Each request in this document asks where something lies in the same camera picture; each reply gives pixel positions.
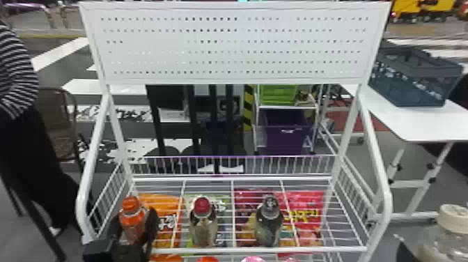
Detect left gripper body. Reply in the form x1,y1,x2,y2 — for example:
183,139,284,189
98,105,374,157
109,242,148,262

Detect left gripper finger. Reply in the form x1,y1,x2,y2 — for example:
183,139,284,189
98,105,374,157
143,207,161,259
105,213,124,253

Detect orange bottle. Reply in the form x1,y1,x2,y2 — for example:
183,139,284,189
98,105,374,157
118,196,148,245

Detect orange snack packet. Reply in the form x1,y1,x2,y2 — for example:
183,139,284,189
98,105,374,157
138,192,185,262

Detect red capped bottle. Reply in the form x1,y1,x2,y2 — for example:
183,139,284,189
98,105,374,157
188,196,219,248

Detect black capped bottle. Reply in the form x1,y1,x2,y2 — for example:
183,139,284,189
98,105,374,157
254,194,285,248

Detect black chair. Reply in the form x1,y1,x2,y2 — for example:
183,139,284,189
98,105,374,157
36,86,87,174

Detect red snack packet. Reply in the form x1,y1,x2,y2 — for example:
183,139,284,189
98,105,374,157
233,187,326,259

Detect purple crate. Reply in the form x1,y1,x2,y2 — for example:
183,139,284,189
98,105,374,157
262,109,313,155

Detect person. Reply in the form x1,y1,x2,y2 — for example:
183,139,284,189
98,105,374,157
0,21,86,237

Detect green basket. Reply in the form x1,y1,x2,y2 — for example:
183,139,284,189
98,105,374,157
258,84,299,107

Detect white side table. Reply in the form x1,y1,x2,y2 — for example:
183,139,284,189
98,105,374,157
341,83,468,224

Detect clear bottle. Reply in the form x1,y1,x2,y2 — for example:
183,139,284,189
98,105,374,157
417,203,468,262

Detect blue basket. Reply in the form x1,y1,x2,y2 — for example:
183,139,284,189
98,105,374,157
368,46,465,108

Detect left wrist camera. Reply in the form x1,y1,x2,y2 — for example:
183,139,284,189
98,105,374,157
81,238,115,262

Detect small white wire rack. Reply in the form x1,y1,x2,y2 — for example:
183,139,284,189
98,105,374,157
251,84,324,155

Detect striped post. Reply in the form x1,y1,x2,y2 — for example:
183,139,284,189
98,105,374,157
242,84,256,132

